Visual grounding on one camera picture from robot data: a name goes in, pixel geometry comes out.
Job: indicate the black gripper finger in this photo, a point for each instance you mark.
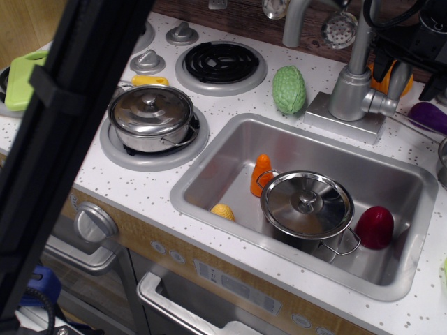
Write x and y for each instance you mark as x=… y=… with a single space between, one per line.
x=433 y=87
x=383 y=64

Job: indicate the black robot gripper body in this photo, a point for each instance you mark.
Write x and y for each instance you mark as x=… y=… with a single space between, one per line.
x=416 y=37

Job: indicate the silver faucet lever handle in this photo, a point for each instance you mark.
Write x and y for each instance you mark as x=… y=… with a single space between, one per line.
x=387 y=94

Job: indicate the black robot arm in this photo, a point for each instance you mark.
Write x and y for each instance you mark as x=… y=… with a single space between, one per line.
x=438 y=5

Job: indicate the orange toy pepper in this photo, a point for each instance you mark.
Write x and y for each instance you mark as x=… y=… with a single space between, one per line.
x=384 y=84

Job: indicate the purple toy eggplant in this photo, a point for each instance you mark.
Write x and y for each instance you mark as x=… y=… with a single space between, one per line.
x=428 y=116

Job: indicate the hanging silver strainer spoon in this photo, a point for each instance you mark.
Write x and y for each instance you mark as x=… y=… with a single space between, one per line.
x=339 y=30

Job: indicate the silver toy faucet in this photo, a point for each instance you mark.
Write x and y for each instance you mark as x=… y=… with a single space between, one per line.
x=354 y=109

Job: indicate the steel pot at right edge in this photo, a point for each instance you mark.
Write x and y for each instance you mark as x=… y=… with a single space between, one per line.
x=441 y=164

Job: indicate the green bumpy toy vegetable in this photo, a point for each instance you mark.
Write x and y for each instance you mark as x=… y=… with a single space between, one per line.
x=288 y=90

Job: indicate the stainless steel sink basin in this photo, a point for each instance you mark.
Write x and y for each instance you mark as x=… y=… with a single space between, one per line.
x=222 y=174

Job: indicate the hanging silver ladle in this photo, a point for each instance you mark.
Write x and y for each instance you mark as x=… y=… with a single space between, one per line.
x=275 y=9

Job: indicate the red toy egg-shaped vegetable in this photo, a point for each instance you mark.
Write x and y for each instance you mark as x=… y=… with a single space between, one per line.
x=375 y=228

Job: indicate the orange toy carrot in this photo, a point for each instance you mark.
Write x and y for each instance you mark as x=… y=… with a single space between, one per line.
x=261 y=174

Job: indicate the back right black burner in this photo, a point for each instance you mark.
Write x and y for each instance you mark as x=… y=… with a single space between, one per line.
x=220 y=68

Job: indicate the black burner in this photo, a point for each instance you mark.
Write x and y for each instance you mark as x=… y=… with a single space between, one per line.
x=145 y=38
x=220 y=68

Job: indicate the steel pot in sink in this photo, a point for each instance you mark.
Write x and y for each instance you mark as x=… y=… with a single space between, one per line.
x=312 y=212

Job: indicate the grey stove knob top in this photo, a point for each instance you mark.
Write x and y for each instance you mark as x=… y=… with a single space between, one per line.
x=182 y=35

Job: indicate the grey stove knob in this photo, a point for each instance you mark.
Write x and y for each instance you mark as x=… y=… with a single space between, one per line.
x=182 y=35
x=147 y=63

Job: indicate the yellow toy corn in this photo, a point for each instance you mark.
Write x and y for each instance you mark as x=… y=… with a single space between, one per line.
x=224 y=211

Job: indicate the grey stove knob middle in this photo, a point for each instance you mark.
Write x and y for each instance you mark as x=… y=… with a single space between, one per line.
x=147 y=63

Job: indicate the back left black burner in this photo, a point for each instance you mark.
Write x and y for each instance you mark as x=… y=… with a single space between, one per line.
x=145 y=38

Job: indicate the steel pot on stove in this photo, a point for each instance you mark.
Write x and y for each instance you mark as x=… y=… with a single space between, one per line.
x=153 y=118

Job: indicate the silver oven dial knob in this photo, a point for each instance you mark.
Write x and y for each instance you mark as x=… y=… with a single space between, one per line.
x=93 y=224

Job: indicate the green toy cutting board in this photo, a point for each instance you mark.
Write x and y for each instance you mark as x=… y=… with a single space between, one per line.
x=18 y=90

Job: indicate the black foreground camera pole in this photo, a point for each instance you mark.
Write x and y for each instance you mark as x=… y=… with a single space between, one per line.
x=91 y=47

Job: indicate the grey dishwasher door handle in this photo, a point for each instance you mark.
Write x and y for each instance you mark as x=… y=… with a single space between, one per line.
x=191 y=309

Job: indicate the grey oven door handle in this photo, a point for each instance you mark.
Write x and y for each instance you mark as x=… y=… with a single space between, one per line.
x=90 y=258

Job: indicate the blue clamp with black cable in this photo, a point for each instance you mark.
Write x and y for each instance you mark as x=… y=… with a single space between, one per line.
x=42 y=290

